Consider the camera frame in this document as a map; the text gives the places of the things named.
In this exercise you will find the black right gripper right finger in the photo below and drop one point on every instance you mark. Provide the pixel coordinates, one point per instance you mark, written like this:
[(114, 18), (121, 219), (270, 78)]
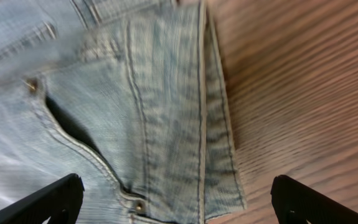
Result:
[(296, 203)]

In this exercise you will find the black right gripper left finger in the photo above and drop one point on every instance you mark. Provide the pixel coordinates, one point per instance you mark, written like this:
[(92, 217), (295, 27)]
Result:
[(57, 203)]

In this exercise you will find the light blue denim shorts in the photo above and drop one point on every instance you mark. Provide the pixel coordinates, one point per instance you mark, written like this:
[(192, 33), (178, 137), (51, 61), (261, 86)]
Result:
[(129, 95)]

